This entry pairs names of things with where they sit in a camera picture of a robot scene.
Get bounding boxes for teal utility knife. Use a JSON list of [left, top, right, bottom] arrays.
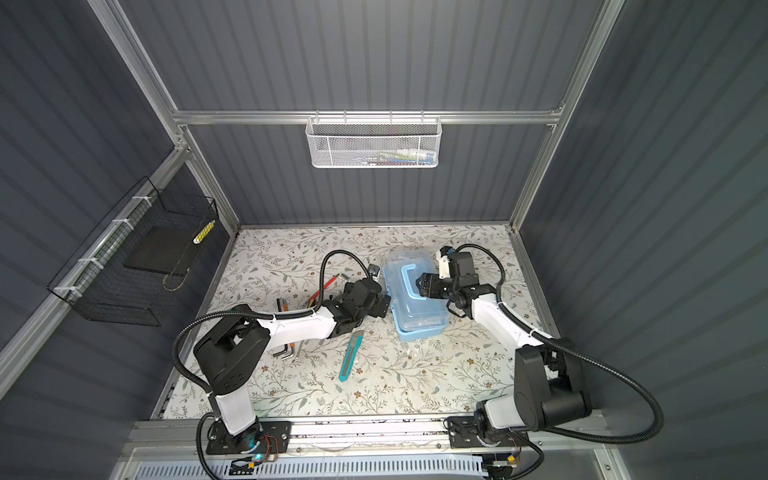
[[338, 330, 364, 382]]

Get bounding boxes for blue plastic tool box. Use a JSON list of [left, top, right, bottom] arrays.
[[383, 250, 449, 342]]

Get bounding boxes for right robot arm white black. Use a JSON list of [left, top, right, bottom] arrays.
[[415, 273, 592, 444]]

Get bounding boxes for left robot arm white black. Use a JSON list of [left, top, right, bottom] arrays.
[[193, 278, 391, 436]]

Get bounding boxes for markers in white basket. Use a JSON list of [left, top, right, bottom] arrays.
[[358, 148, 438, 167]]

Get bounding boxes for yellow green marker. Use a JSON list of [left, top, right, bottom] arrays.
[[193, 220, 216, 245]]

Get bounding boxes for black pad in basket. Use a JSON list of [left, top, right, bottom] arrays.
[[123, 227, 202, 276]]

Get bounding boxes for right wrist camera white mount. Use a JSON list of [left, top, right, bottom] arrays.
[[437, 246, 476, 279]]

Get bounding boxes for red handled hex key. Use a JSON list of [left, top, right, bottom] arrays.
[[308, 273, 349, 306]]

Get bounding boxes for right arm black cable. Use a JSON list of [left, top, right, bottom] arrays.
[[451, 242, 665, 445]]

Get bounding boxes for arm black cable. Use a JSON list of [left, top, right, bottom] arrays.
[[451, 242, 665, 445], [172, 249, 373, 480]]

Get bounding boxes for white wire mesh basket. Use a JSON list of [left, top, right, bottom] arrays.
[[305, 119, 443, 169]]

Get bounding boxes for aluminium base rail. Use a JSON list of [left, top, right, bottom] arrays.
[[111, 413, 630, 479]]

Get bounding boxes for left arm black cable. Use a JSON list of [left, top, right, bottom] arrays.
[[172, 249, 373, 480]]

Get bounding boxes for black wire basket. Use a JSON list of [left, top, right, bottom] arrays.
[[48, 181, 219, 327]]

